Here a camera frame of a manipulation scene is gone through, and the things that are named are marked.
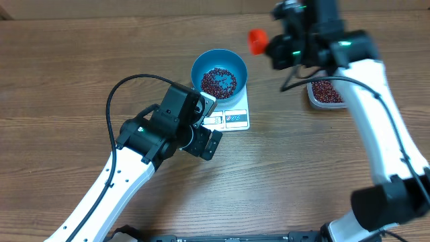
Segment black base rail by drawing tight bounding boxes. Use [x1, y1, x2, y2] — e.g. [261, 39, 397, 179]
[136, 231, 331, 242]

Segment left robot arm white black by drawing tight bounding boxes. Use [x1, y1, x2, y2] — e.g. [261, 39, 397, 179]
[48, 83, 222, 241]

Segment white kitchen scale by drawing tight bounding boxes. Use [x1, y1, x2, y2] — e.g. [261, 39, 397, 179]
[202, 86, 251, 132]

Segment clear plastic container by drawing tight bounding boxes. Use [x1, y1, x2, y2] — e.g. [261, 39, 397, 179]
[306, 80, 346, 110]

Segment red measuring scoop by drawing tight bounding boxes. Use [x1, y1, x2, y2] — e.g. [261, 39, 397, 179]
[248, 29, 269, 55]

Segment blue bowl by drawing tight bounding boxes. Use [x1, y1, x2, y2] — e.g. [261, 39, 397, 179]
[191, 48, 248, 103]

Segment red beans in bowl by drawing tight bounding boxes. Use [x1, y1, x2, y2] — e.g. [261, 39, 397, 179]
[200, 68, 238, 99]

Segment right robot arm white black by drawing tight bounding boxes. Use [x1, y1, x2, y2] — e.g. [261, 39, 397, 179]
[263, 1, 429, 241]

